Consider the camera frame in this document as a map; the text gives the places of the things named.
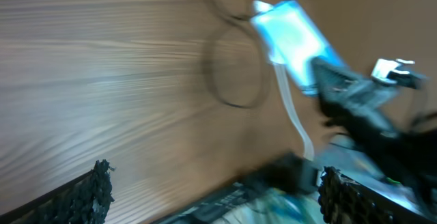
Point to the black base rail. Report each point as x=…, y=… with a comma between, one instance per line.
x=288, y=173

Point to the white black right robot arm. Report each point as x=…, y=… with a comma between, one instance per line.
x=409, y=159

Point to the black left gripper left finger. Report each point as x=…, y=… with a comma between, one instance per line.
x=85, y=199

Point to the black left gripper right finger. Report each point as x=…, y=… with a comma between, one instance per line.
x=343, y=200

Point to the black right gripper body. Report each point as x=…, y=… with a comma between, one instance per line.
x=355, y=106

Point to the Samsung Galaxy smartphone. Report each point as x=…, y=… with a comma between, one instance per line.
x=292, y=40

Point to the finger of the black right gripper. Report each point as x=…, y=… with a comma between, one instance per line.
x=331, y=81

